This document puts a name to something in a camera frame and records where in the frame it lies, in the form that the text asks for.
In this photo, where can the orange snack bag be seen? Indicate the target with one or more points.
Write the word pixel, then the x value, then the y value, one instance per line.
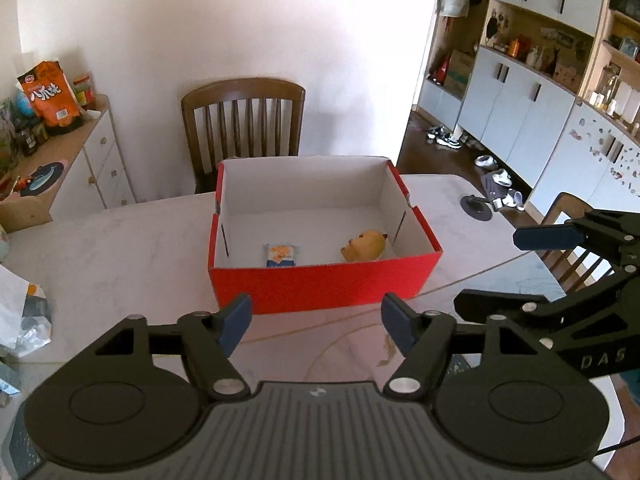
pixel 50 95

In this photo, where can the brown wooden chair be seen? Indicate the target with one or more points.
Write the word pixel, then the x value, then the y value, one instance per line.
pixel 557 212
pixel 242 91

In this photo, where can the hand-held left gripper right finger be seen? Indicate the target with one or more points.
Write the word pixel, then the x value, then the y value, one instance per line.
pixel 397 322

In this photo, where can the white sideboard with drawers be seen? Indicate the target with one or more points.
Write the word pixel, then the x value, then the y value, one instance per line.
pixel 100 160

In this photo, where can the white wall cabinet unit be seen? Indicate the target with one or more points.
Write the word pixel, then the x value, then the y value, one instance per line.
pixel 520 105

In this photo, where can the yellow plush toy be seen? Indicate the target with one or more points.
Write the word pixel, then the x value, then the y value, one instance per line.
pixel 365 247

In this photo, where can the white shoe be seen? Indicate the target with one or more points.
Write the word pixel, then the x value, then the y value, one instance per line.
pixel 500 179
pixel 485 161

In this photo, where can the dark sneakers pair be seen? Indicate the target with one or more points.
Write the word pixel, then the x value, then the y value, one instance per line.
pixel 445 137

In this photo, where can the red lidded jar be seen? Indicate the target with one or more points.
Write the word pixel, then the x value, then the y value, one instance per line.
pixel 85 92

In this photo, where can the black round table socket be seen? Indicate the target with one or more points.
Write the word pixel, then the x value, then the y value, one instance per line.
pixel 476 206

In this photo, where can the teal packet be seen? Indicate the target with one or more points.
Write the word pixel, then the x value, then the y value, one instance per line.
pixel 7 380

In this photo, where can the orange bottle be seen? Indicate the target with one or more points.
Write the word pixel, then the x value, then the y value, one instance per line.
pixel 515 47

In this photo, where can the red cardboard box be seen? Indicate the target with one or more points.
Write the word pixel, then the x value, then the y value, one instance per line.
pixel 320 285

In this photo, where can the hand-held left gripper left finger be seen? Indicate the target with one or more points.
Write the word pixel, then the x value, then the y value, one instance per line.
pixel 235 322

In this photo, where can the crumpled white plastic bag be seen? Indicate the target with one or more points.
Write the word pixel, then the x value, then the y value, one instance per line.
pixel 17 290

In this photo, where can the blue patterned placemat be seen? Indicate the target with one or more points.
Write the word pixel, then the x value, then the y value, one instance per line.
pixel 612 410

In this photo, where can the whale print mouse pad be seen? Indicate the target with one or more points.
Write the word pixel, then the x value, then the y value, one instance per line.
pixel 42 177

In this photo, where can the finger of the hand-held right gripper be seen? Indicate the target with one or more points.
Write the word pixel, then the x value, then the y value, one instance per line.
pixel 495 304
pixel 547 238

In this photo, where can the blue white snack packet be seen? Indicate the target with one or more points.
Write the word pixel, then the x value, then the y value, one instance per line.
pixel 281 255

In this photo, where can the cardboard box on shelf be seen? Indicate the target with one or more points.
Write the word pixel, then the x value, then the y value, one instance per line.
pixel 460 72

